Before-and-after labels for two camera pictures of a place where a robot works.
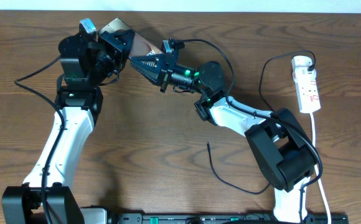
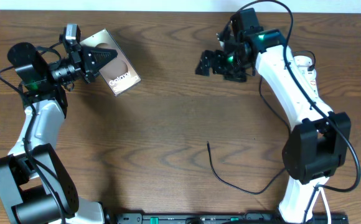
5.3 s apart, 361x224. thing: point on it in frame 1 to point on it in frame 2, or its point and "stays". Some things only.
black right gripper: x=160 y=63 to x=218 y=56
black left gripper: x=113 y=47 to x=83 y=66
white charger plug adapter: x=300 y=61 stays
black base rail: x=225 y=218 stays
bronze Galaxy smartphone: x=140 y=45 to x=119 y=74
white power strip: x=307 y=89 stays
